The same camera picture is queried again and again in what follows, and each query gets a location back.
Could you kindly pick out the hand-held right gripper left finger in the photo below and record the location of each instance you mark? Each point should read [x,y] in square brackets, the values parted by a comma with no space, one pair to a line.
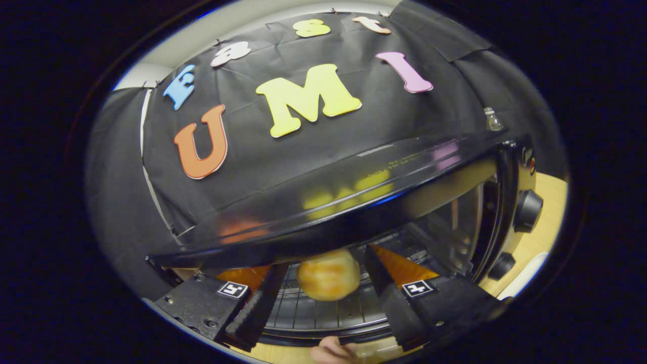
[252,308]

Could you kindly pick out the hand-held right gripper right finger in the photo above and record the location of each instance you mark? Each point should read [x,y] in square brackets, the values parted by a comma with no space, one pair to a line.
[394,303]

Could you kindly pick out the round yellow bread bun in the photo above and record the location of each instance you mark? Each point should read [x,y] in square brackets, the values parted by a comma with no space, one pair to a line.
[328,275]

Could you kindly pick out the black electric oven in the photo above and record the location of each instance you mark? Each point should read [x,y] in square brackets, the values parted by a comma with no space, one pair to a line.
[354,177]

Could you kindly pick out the white square plate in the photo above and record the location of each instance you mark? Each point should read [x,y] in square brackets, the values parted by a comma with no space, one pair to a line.
[525,275]

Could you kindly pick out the clear water bottle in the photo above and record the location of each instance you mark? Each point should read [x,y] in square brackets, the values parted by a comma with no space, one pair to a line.
[493,120]

